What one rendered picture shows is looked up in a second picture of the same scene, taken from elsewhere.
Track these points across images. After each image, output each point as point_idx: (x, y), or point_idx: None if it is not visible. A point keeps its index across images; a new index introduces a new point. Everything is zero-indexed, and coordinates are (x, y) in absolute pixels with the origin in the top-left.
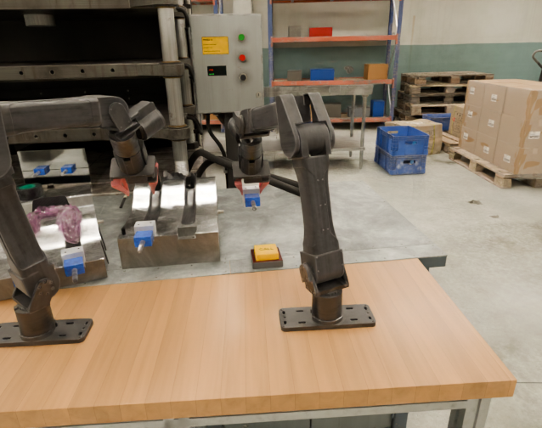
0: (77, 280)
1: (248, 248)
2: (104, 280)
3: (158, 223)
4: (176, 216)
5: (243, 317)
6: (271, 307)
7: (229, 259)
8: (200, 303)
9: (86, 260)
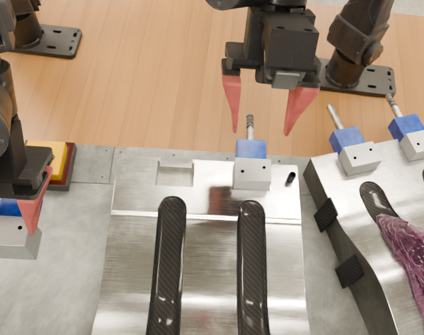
0: (326, 106)
1: (64, 219)
2: (304, 166)
3: (232, 213)
4: (197, 256)
5: (117, 60)
6: (80, 68)
7: (107, 187)
8: (165, 92)
9: (337, 157)
